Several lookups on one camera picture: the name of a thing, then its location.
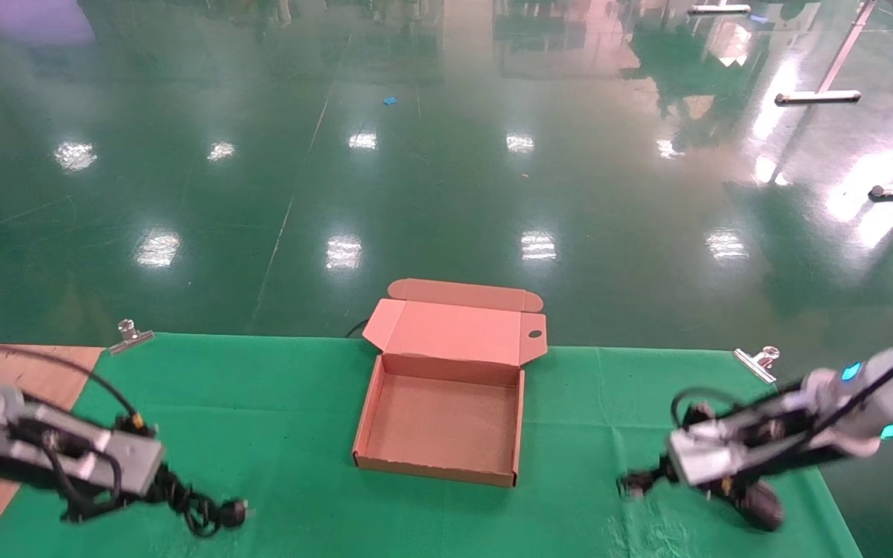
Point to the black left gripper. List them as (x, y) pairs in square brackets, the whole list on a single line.
[(43, 469)]

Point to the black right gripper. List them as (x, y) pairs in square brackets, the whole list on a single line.
[(784, 426)]

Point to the brown cardboard box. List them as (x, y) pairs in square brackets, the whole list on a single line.
[(446, 422)]

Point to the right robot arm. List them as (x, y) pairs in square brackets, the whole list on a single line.
[(888, 395)]

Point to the silver binder clip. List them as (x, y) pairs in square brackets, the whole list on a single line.
[(130, 338), (756, 363)]

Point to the green table cloth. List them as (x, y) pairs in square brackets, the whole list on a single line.
[(322, 434)]

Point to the white table leg stand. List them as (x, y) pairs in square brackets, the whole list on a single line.
[(818, 97)]

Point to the white floor bar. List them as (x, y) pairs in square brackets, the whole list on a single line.
[(718, 9)]

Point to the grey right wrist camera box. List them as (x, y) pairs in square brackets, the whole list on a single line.
[(714, 453)]

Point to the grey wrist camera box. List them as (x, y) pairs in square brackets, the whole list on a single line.
[(121, 457), (714, 453)]

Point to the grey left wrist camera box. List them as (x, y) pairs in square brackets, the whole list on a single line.
[(121, 457)]

